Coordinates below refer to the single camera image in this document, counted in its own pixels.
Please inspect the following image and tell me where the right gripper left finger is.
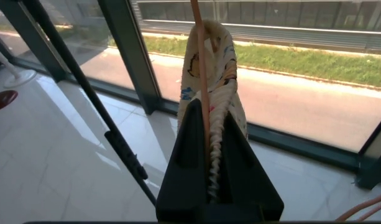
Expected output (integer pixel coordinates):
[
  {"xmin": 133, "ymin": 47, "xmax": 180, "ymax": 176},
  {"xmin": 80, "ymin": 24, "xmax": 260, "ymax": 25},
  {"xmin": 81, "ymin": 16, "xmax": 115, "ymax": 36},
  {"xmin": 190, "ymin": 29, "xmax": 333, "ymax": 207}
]
[{"xmin": 155, "ymin": 98, "xmax": 209, "ymax": 222}]

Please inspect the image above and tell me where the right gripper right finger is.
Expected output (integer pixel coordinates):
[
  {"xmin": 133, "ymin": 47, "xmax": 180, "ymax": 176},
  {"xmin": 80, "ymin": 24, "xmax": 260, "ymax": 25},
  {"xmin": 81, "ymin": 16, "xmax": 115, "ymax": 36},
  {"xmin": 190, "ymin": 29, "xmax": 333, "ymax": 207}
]
[{"xmin": 220, "ymin": 111, "xmax": 285, "ymax": 222}]

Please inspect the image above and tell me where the cream printed garment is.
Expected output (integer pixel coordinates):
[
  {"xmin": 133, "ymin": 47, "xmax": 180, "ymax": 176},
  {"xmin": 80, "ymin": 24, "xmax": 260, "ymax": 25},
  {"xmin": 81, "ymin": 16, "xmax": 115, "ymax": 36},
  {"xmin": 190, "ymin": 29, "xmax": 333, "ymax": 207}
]
[{"xmin": 177, "ymin": 19, "xmax": 249, "ymax": 200}]

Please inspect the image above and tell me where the black clothes rack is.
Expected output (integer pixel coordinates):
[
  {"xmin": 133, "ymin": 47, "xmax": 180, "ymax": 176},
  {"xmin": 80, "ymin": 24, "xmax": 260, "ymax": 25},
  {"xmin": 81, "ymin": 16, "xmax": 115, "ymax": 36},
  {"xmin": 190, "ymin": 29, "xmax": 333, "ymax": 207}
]
[{"xmin": 21, "ymin": 0, "xmax": 157, "ymax": 207}]

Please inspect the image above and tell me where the window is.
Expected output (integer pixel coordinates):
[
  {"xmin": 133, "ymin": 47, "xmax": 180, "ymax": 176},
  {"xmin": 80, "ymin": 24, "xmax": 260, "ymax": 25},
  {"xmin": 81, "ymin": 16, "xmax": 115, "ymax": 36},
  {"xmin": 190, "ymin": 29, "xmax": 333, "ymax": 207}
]
[{"xmin": 0, "ymin": 0, "xmax": 381, "ymax": 190}]

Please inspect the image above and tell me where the white round stand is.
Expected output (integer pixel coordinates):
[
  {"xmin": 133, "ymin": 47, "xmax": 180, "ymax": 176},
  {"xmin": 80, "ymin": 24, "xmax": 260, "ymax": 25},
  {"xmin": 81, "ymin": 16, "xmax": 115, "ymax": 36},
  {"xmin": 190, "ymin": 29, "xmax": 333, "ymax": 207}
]
[{"xmin": 0, "ymin": 43, "xmax": 38, "ymax": 90}]

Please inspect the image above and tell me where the dark red glossy object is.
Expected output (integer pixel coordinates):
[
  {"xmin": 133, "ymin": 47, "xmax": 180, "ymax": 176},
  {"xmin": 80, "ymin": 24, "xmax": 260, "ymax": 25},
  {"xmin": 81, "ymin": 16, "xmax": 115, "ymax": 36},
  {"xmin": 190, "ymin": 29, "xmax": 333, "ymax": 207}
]
[{"xmin": 0, "ymin": 89, "xmax": 19, "ymax": 114}]

